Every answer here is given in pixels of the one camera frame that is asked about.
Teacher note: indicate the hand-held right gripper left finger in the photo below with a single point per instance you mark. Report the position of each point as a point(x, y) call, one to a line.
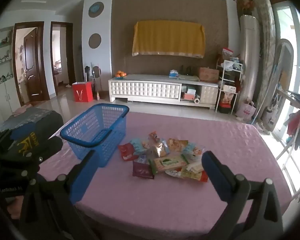
point(83, 175)

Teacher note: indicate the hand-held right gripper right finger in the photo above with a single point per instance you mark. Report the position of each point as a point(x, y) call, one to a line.
point(211, 170)

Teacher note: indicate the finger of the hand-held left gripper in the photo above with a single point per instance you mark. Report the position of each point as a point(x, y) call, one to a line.
point(50, 147)

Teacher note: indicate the pile of snack packets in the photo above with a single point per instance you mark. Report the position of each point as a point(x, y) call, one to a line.
point(168, 163)

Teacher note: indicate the blue plastic basket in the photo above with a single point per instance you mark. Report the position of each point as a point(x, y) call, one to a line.
point(115, 130)

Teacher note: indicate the dark sofa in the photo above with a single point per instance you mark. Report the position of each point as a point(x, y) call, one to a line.
point(52, 125)

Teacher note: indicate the grey lace cloth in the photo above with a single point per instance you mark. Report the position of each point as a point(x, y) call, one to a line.
point(25, 118)

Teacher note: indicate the pink cloth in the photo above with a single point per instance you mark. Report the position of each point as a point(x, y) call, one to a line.
point(22, 110)

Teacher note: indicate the pink tablecloth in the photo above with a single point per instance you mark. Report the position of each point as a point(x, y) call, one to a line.
point(165, 205)

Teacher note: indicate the red gift bag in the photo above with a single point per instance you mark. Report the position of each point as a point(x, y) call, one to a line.
point(82, 92)

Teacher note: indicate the pink shopping bag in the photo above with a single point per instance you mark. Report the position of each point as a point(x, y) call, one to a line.
point(246, 111)

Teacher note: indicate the paper roll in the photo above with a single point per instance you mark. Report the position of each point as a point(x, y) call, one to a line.
point(196, 100)

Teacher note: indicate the orange box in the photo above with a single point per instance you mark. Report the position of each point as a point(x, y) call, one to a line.
point(189, 96)

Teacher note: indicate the round-headed floor stand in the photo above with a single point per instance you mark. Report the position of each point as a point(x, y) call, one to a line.
point(96, 80)

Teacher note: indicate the white metal rack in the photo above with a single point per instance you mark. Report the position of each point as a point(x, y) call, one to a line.
point(230, 87)

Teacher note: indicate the brown wooden door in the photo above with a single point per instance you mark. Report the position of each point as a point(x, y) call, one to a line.
point(32, 62)

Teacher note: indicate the clothes drying rack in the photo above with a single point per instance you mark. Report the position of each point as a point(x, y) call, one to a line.
point(297, 130)

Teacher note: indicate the cardboard box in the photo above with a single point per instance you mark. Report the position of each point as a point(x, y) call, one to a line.
point(208, 74)

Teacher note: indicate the oranges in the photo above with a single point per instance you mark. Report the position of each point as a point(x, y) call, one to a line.
point(120, 74)

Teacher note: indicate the blue tissue box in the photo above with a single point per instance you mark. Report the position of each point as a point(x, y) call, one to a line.
point(173, 73)

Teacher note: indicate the white tufted TV cabinet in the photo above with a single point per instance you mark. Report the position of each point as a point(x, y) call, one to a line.
point(145, 90)

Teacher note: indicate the dark glass bottle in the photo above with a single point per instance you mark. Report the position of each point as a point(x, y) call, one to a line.
point(182, 69)

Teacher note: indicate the silver standing air conditioner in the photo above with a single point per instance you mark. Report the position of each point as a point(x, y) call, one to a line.
point(250, 60)

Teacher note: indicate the upright mattress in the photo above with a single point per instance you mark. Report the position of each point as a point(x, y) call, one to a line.
point(267, 55)

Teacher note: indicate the yellow cloth cover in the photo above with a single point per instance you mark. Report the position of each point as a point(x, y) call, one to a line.
point(168, 38)

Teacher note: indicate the artificial flowers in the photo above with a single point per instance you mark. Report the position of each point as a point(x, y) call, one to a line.
point(247, 6)

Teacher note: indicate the white wall cabinet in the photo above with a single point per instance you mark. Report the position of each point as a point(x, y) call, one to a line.
point(5, 97)

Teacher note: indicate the brown door frame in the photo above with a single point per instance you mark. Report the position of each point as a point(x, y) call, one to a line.
point(70, 55)

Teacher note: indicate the round brown wall plaque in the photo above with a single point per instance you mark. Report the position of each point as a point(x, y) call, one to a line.
point(95, 40)

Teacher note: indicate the round wall plaque blue motif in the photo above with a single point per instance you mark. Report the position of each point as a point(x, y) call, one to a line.
point(96, 9)

